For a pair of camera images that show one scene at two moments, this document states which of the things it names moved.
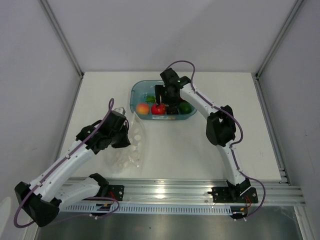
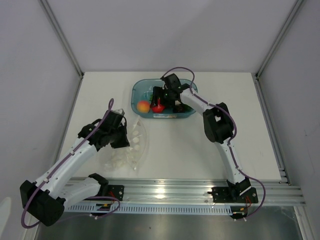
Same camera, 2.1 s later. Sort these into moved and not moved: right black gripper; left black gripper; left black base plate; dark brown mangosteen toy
Moved: dark brown mangosteen toy
Not moved: left black base plate; right black gripper; left black gripper
